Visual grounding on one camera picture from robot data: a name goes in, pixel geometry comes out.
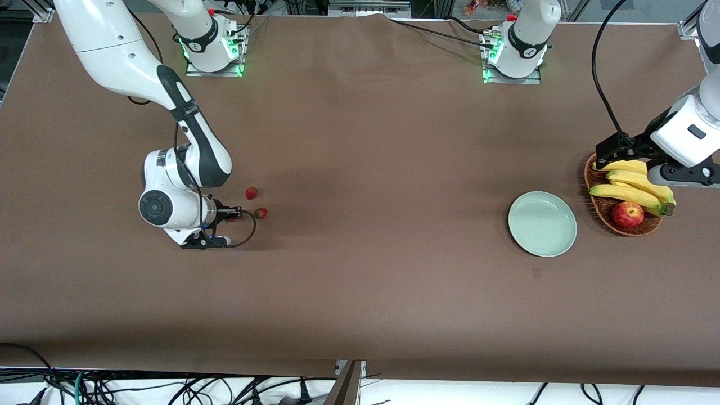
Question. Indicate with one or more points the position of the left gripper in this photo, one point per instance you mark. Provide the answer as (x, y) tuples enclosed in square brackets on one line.
[(634, 145)]

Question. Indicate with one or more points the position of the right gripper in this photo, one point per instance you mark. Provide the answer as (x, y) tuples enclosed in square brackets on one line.
[(221, 214)]

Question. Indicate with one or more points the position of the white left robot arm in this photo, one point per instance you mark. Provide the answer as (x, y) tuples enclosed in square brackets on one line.
[(529, 34)]

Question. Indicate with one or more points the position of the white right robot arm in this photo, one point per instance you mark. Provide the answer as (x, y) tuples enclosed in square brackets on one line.
[(112, 50)]

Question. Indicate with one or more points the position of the pale green round plate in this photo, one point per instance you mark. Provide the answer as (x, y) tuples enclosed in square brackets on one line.
[(542, 224)]

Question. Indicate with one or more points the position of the yellow banana bunch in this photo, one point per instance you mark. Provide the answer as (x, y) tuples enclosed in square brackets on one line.
[(624, 193)]

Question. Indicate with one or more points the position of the brown wicker basket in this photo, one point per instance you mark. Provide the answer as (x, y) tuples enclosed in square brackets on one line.
[(603, 209)]

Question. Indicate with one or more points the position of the red apple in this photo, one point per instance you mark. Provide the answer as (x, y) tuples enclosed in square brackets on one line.
[(628, 215)]

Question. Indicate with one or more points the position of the brown table cover sheet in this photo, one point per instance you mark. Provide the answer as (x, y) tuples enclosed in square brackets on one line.
[(360, 169)]

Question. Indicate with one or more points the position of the black power plug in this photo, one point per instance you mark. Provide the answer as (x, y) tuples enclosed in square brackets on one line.
[(304, 392)]

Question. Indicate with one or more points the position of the grey metal rack unit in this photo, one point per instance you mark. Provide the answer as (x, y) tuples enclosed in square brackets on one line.
[(368, 7)]

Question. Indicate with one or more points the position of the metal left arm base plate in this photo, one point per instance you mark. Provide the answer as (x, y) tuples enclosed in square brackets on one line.
[(512, 80)]

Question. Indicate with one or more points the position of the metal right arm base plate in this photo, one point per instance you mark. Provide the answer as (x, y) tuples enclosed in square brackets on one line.
[(214, 72)]

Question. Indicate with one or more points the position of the brown table support post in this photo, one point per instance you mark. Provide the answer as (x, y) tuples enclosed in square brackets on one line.
[(344, 388)]

